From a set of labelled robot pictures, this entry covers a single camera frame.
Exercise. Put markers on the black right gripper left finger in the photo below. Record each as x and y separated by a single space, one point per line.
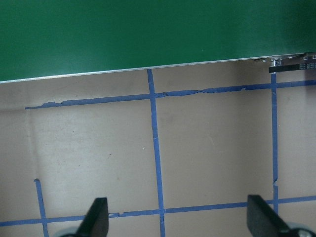
96 221

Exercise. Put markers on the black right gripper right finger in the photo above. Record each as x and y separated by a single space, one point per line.
262 221

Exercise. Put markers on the green conveyor belt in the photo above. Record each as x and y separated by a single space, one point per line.
47 38

